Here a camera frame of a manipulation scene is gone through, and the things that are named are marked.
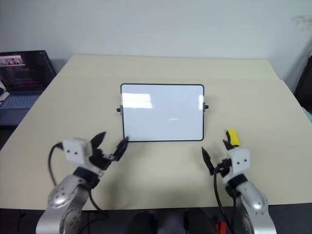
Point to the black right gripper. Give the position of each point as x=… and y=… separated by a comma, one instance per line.
x=225, y=166

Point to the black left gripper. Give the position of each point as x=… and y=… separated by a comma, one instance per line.
x=98, y=158

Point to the yellow and black eraser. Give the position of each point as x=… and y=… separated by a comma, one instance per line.
x=234, y=137

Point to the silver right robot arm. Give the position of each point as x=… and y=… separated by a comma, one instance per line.
x=253, y=197

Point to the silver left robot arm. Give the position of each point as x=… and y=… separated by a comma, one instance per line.
x=63, y=192

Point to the small black-framed whiteboard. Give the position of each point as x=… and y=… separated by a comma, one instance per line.
x=162, y=122

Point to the small red object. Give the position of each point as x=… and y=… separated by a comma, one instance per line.
x=221, y=228

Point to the open dark laptop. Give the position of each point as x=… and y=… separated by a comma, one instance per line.
x=26, y=70

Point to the white paper sheet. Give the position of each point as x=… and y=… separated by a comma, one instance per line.
x=2, y=85

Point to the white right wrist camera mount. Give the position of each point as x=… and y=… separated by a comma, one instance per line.
x=237, y=161

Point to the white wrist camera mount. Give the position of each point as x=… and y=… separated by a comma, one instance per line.
x=237, y=161
x=74, y=151

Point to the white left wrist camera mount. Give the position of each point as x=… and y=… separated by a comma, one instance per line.
x=74, y=151

